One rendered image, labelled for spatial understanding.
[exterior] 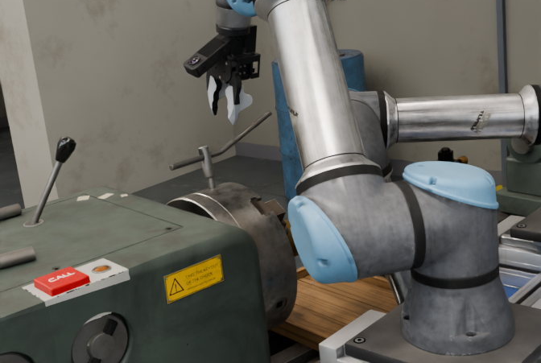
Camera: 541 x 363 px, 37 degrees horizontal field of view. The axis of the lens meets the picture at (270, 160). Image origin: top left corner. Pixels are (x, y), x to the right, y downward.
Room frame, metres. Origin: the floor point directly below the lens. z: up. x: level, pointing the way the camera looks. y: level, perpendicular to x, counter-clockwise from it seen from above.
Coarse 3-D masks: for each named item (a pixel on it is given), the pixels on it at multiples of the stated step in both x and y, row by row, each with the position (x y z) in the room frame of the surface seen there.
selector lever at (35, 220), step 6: (54, 168) 1.41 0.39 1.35; (54, 174) 1.41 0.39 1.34; (48, 180) 1.41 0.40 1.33; (54, 180) 1.41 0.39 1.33; (48, 186) 1.40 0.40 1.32; (48, 192) 1.40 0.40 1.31; (42, 198) 1.40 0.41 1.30; (42, 204) 1.40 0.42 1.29; (36, 210) 1.40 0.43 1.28; (42, 210) 1.40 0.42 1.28; (36, 216) 1.39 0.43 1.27; (30, 222) 1.40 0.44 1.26; (36, 222) 1.39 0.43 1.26; (42, 222) 1.39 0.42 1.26
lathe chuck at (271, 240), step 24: (216, 192) 1.53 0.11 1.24; (240, 192) 1.53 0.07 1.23; (240, 216) 1.46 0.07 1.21; (264, 216) 1.48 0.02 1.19; (264, 240) 1.44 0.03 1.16; (288, 240) 1.47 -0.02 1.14; (264, 264) 1.41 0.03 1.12; (288, 264) 1.45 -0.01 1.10; (264, 288) 1.40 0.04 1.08; (288, 288) 1.44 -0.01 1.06; (288, 312) 1.47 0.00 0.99
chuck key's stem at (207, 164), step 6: (198, 150) 1.58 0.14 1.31; (204, 150) 1.57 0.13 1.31; (204, 156) 1.57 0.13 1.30; (210, 156) 1.58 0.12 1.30; (204, 162) 1.57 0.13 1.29; (210, 162) 1.57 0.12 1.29; (204, 168) 1.57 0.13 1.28; (210, 168) 1.57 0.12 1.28; (204, 174) 1.57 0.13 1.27; (210, 174) 1.57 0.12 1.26; (210, 180) 1.57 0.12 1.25; (210, 186) 1.57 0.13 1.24
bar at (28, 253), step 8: (24, 248) 1.20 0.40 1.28; (32, 248) 1.20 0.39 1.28; (0, 256) 1.18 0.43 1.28; (8, 256) 1.18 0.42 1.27; (16, 256) 1.19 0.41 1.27; (24, 256) 1.19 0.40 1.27; (32, 256) 1.20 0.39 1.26; (0, 264) 1.17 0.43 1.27; (8, 264) 1.18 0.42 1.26; (16, 264) 1.19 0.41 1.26
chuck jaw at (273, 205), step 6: (258, 204) 1.51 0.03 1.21; (264, 204) 1.51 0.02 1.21; (270, 204) 1.54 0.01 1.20; (276, 204) 1.54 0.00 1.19; (258, 210) 1.50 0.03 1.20; (264, 210) 1.50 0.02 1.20; (270, 210) 1.52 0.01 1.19; (276, 210) 1.53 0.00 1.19; (282, 210) 1.53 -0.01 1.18; (282, 216) 1.53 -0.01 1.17; (282, 222) 1.56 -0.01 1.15
